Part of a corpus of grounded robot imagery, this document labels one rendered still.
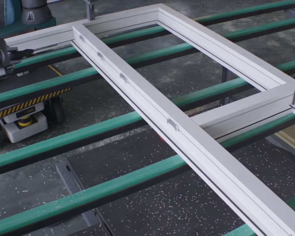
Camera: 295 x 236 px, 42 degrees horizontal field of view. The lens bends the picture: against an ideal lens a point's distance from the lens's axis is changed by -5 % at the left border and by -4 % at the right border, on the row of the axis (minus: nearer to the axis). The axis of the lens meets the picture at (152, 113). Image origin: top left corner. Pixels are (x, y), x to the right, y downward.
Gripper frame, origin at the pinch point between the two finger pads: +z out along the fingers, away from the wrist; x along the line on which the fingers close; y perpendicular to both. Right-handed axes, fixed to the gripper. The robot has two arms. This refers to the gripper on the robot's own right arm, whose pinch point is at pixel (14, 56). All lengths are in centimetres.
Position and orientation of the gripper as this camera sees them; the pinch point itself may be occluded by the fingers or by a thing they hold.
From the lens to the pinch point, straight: 156.3
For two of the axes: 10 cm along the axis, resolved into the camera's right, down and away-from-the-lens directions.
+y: 9.5, -2.2, -2.2
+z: 1.9, -1.8, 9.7
